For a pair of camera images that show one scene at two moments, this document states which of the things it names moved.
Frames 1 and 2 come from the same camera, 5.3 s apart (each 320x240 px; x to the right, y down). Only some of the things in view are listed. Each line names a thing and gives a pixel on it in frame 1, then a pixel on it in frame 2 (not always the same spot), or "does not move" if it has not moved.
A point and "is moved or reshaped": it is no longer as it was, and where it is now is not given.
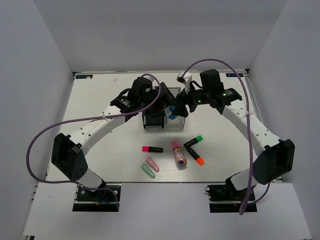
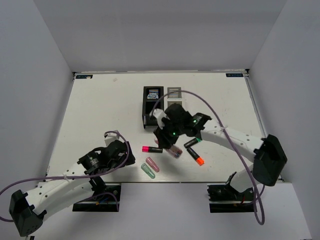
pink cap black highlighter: x=152 y=149 does not move
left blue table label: x=84 y=76 does not move
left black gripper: x=168 y=99 -> x=131 y=158
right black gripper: x=182 y=98 -> x=165 y=141
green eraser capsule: x=149 y=171 does not move
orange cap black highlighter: x=199 y=160 does not move
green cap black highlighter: x=198 y=138 does not move
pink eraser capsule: x=152 y=164 does not move
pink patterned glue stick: x=180 y=157 is moved or reshaped
